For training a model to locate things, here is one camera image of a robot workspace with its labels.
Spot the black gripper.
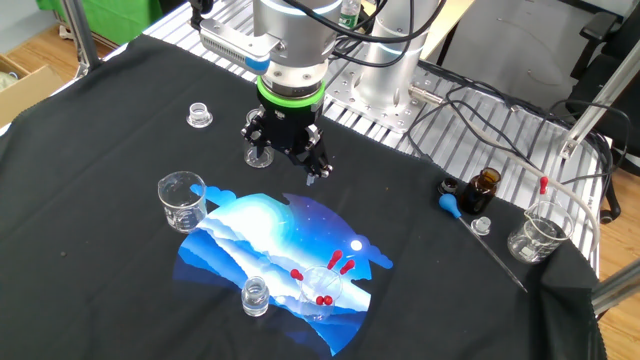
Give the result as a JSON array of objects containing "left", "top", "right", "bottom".
[{"left": 240, "top": 98, "right": 335, "bottom": 187}]

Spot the glass beaker holding liquid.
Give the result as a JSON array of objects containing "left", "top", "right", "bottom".
[{"left": 506, "top": 199, "right": 575, "bottom": 265}]

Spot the clear wide-mouth glass bottle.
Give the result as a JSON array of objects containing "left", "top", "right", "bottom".
[{"left": 243, "top": 108, "right": 276, "bottom": 170}]

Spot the clear glass beaker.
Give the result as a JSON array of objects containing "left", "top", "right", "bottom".
[{"left": 157, "top": 170, "right": 209, "bottom": 235}]

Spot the green label plastic bottle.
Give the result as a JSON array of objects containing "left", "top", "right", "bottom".
[{"left": 338, "top": 0, "right": 362, "bottom": 29}]

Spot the glass beaker holding droppers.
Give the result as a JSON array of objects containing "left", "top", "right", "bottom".
[{"left": 297, "top": 264, "right": 345, "bottom": 321}]

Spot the small clear glass vial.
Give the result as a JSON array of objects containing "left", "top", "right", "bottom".
[{"left": 240, "top": 275, "right": 271, "bottom": 318}]

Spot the black bottle cap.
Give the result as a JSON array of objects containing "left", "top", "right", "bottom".
[{"left": 437, "top": 177, "right": 461, "bottom": 197}]

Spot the long blue bulb pipette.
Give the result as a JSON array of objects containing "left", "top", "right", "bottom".
[{"left": 438, "top": 193, "right": 529, "bottom": 294}]

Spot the brown glass bottle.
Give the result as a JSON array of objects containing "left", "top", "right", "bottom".
[{"left": 458, "top": 167, "right": 503, "bottom": 216}]

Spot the pale wooden board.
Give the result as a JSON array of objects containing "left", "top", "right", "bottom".
[{"left": 419, "top": 0, "right": 476, "bottom": 61}]

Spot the green fabric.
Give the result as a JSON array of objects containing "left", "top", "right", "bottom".
[{"left": 34, "top": 0, "right": 164, "bottom": 46}]

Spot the black cloth with blue print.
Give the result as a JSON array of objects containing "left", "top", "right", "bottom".
[{"left": 0, "top": 33, "right": 609, "bottom": 360}]

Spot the small clear glass stopper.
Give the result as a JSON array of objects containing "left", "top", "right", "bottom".
[{"left": 470, "top": 216, "right": 493, "bottom": 237}]

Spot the brown cardboard box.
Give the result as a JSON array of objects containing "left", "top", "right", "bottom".
[{"left": 0, "top": 53, "right": 66, "bottom": 130}]

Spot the black office chair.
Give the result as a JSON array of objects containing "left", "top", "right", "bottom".
[{"left": 567, "top": 0, "right": 640, "bottom": 224}]

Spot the green wrist adapter ring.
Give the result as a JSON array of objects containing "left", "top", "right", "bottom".
[{"left": 256, "top": 77, "right": 327, "bottom": 110}]

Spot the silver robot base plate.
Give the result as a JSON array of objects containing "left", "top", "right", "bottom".
[{"left": 324, "top": 64, "right": 441, "bottom": 134}]

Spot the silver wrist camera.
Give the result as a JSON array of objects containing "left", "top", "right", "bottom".
[{"left": 198, "top": 18, "right": 274, "bottom": 76}]

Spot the black table cable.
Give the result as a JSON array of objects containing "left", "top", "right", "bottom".
[
  {"left": 405, "top": 85, "right": 551, "bottom": 174},
  {"left": 547, "top": 98, "right": 633, "bottom": 187}
]

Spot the aluminium frame post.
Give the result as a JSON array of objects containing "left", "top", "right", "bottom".
[
  {"left": 558, "top": 37, "right": 640, "bottom": 161},
  {"left": 59, "top": 0, "right": 104, "bottom": 79},
  {"left": 591, "top": 257, "right": 640, "bottom": 316}
]

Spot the beige hose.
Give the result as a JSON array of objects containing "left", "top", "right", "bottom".
[{"left": 462, "top": 122, "right": 600, "bottom": 254}]

